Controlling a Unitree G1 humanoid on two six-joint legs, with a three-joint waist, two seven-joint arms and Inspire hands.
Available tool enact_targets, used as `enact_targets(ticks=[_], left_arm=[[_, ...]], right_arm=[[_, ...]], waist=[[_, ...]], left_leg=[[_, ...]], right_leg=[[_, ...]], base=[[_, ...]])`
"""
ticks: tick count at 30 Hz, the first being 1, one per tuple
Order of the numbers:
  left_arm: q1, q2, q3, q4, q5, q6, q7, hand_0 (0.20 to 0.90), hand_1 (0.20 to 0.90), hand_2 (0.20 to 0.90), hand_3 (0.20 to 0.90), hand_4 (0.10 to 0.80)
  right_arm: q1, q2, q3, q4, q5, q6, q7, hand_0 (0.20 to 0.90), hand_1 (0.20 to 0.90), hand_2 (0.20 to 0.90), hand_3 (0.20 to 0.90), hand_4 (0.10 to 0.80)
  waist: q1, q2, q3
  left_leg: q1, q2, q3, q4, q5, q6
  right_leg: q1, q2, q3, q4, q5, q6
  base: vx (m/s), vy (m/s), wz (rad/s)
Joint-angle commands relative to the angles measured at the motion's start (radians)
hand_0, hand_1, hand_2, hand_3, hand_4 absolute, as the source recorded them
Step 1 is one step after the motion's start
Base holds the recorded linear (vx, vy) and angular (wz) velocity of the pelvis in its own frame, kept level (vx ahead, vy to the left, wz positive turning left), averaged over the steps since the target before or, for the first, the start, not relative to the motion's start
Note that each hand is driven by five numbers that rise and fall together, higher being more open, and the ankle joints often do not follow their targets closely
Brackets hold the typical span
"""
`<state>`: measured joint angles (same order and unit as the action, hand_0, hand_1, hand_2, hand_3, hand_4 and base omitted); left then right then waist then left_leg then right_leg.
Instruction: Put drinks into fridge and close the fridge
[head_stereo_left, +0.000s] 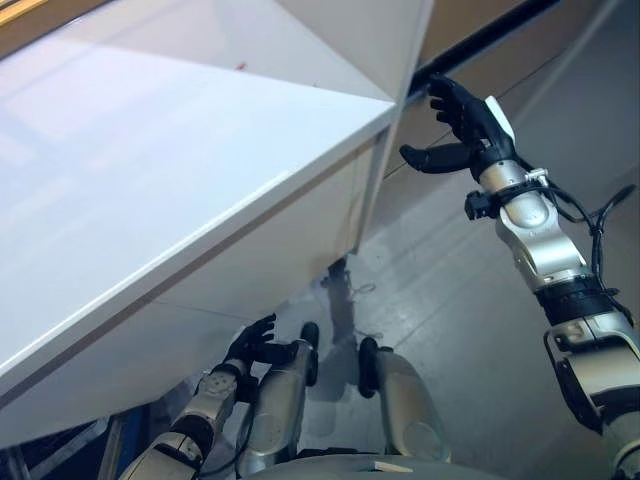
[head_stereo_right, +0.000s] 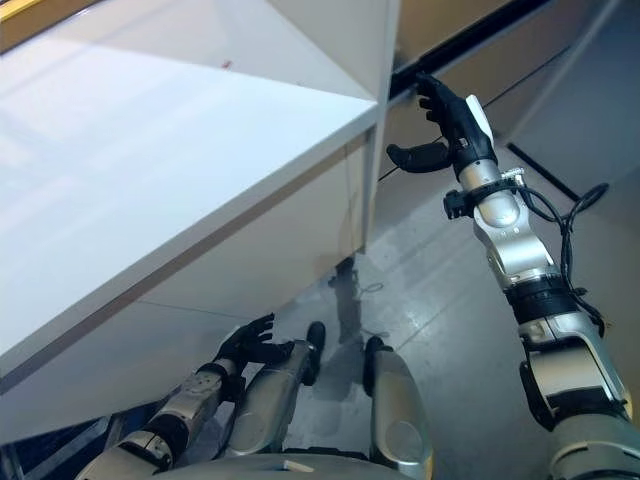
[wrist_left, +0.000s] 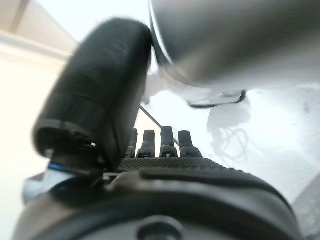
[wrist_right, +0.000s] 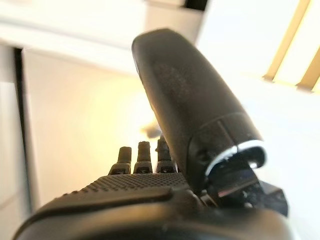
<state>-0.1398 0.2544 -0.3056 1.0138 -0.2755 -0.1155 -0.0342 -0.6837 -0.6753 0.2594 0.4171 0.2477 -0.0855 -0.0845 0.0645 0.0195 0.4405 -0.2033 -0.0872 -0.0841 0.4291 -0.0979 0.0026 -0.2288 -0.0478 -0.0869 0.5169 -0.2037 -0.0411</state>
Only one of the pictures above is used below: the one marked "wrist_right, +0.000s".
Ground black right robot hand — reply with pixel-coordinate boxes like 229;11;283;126
12;27;296;240

